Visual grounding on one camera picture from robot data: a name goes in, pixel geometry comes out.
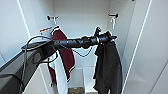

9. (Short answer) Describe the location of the black garment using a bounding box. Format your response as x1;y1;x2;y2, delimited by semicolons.
92;40;124;94

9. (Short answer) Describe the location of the black wardrobe peg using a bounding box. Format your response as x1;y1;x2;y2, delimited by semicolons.
106;13;120;19
46;14;60;21

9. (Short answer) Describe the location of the white wardrobe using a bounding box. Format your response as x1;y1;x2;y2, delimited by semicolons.
16;0;141;94

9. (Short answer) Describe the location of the maroon white garment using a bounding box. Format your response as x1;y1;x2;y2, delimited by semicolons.
47;28;76;94

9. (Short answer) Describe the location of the small orange strip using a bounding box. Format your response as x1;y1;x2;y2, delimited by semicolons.
39;27;54;34

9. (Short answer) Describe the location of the brown wicker basket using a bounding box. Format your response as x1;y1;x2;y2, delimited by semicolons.
66;86;86;94

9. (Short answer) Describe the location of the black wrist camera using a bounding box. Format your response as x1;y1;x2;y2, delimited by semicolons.
93;26;103;37

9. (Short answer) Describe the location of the thin wrist cable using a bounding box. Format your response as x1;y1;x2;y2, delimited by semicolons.
71;45;95;58

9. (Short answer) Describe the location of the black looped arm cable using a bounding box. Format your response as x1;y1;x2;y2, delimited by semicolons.
20;35;59;94

